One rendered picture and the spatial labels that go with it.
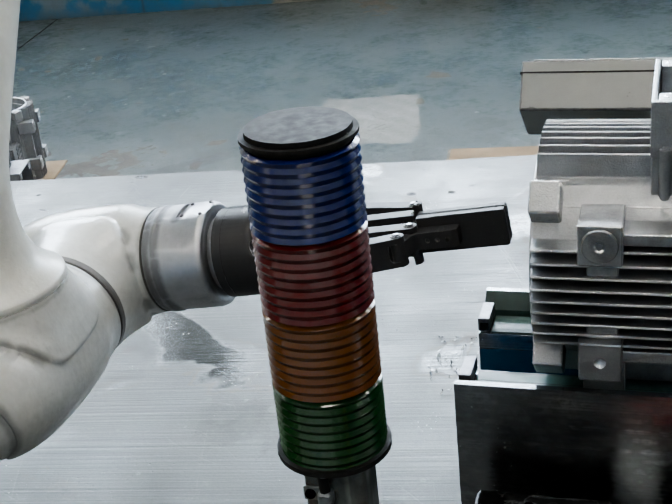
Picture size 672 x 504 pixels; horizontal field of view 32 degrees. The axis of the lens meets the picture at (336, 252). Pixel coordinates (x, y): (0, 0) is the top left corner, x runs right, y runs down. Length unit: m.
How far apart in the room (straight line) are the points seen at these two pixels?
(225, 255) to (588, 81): 0.38
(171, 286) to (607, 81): 0.44
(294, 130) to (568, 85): 0.57
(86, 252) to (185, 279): 0.08
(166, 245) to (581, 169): 0.34
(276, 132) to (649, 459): 0.44
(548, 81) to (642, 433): 0.37
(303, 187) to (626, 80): 0.59
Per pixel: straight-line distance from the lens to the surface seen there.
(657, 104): 0.80
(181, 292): 0.96
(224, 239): 0.94
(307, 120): 0.58
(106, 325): 0.92
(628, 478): 0.91
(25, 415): 0.85
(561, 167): 0.84
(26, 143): 3.13
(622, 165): 0.83
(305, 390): 0.60
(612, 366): 0.83
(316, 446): 0.62
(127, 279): 0.96
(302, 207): 0.56
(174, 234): 0.95
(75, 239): 0.97
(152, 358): 1.25
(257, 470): 1.05
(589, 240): 0.79
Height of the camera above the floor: 1.40
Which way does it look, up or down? 25 degrees down
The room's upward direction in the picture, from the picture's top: 6 degrees counter-clockwise
